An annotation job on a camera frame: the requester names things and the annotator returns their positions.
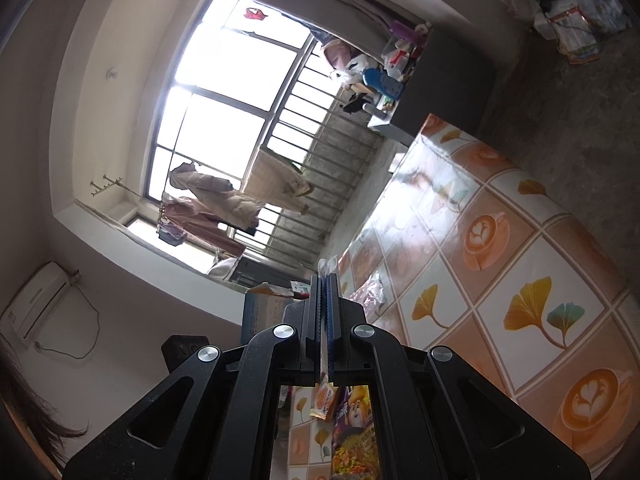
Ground hanging pink jacket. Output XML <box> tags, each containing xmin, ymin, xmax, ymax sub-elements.
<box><xmin>167</xmin><ymin>162</ymin><xmax>266</xmax><ymax>228</ymax></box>

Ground metal railing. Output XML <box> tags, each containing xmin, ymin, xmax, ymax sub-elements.
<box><xmin>227</xmin><ymin>62</ymin><xmax>386</xmax><ymax>281</ymax></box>

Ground window frame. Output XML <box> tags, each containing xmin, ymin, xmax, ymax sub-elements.
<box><xmin>122</xmin><ymin>0</ymin><xmax>331</xmax><ymax>281</ymax></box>

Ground pink plastic packet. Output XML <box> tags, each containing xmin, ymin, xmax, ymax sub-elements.
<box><xmin>347</xmin><ymin>272</ymin><xmax>388</xmax><ymax>318</ymax></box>

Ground patterned tablecloth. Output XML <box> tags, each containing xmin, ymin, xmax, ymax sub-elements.
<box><xmin>280</xmin><ymin>114</ymin><xmax>640</xmax><ymax>480</ymax></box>

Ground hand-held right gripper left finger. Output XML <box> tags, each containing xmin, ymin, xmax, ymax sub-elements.
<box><xmin>62</xmin><ymin>272</ymin><xmax>323</xmax><ymax>480</ymax></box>

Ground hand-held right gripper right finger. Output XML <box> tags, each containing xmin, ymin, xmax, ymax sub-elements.
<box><xmin>322</xmin><ymin>272</ymin><xmax>586</xmax><ymax>480</ymax></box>

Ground person's hair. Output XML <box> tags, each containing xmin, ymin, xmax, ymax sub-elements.
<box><xmin>0</xmin><ymin>332</ymin><xmax>88</xmax><ymax>480</ymax></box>

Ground air conditioner cable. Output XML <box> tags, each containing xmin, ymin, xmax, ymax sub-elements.
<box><xmin>32</xmin><ymin>272</ymin><xmax>101</xmax><ymax>361</ymax></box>

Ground grey cabinet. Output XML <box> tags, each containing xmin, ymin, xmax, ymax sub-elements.
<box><xmin>367</xmin><ymin>27</ymin><xmax>496</xmax><ymax>138</ymax></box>

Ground purple noodle packet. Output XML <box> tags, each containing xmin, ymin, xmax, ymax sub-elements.
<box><xmin>330</xmin><ymin>385</ymin><xmax>381</xmax><ymax>478</ymax></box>

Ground beige hanging cloth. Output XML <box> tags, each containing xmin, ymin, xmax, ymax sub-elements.
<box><xmin>242</xmin><ymin>150</ymin><xmax>316</xmax><ymax>216</ymax></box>

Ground pink cloth bundle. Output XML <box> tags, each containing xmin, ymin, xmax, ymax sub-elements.
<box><xmin>321</xmin><ymin>39</ymin><xmax>358</xmax><ymax>68</ymax></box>

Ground orange snack packet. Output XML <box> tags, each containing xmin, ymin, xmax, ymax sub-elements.
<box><xmin>309</xmin><ymin>257</ymin><xmax>341</xmax><ymax>421</ymax></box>

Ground white air conditioner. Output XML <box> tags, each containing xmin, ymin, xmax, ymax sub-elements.
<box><xmin>0</xmin><ymin>260</ymin><xmax>71</xmax><ymax>348</ymax></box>

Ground white and blue carton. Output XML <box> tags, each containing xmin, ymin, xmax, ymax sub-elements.
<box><xmin>241</xmin><ymin>282</ymin><xmax>301</xmax><ymax>346</ymax></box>

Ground white plastic bag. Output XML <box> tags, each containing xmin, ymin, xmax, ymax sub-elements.
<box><xmin>330</xmin><ymin>55</ymin><xmax>368</xmax><ymax>86</ymax></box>

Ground blue bottle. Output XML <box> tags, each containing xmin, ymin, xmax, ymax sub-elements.
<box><xmin>362</xmin><ymin>67</ymin><xmax>403</xmax><ymax>101</ymax></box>

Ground metal wall hooks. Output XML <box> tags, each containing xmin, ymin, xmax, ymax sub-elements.
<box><xmin>90</xmin><ymin>175</ymin><xmax>123</xmax><ymax>197</ymax></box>

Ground hanging pink pants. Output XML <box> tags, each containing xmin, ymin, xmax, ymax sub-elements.
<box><xmin>160</xmin><ymin>197</ymin><xmax>246</xmax><ymax>258</ymax></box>

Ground pile of plastic packaging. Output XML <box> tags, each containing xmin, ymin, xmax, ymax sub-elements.
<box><xmin>532</xmin><ymin>0</ymin><xmax>631</xmax><ymax>66</ymax></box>

